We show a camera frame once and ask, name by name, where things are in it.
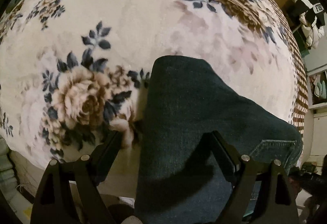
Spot floral bed blanket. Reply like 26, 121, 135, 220
0, 0, 307, 199

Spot plaid grey fabric stack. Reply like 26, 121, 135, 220
0, 137, 18, 203

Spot white wardrobe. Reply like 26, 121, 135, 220
302, 34, 327, 158

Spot dark blue denim jeans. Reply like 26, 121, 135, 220
135, 56, 303, 223

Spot brown checkered bed sheet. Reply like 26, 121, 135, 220
268, 0, 309, 135

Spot chair piled with clothes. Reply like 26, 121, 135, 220
286, 0, 326, 50

